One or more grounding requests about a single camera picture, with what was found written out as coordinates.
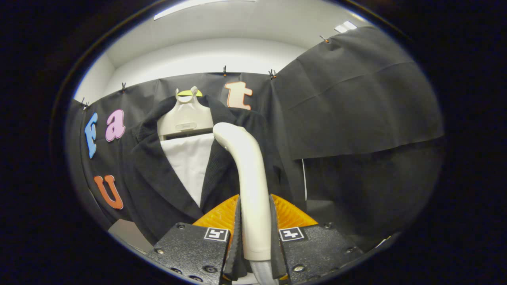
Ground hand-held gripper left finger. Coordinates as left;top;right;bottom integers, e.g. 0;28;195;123
145;193;242;285

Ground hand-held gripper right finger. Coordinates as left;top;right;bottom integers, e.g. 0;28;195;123
270;193;364;285

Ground white garment steamer handle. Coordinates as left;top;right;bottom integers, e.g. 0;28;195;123
213;122;272;262

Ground black suit jacket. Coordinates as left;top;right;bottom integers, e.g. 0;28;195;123
121;95;307;246

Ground grey cabinet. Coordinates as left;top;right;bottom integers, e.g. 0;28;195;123
108;219;153;254

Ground white plastic hanger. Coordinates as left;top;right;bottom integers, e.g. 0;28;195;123
157;86;214;141

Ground black backdrop cloth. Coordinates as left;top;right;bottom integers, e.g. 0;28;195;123
65;26;445;254

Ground row of small backdrop clips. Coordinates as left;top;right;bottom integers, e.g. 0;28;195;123
80;36;329;111

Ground long ceiling light panel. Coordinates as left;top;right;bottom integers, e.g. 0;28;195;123
154;0;254;20

